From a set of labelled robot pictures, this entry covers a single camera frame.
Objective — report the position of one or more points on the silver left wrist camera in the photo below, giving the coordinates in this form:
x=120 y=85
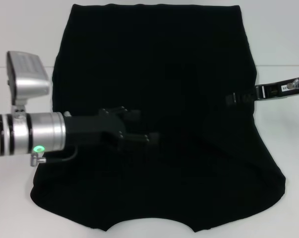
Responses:
x=27 y=74

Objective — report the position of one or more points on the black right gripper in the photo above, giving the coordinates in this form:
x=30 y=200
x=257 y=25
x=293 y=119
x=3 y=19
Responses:
x=275 y=90

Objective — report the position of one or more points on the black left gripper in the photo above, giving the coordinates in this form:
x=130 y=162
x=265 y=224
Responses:
x=94 y=130

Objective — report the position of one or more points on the black t-shirt with white lettering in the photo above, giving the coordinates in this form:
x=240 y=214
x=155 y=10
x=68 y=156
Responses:
x=149 y=62

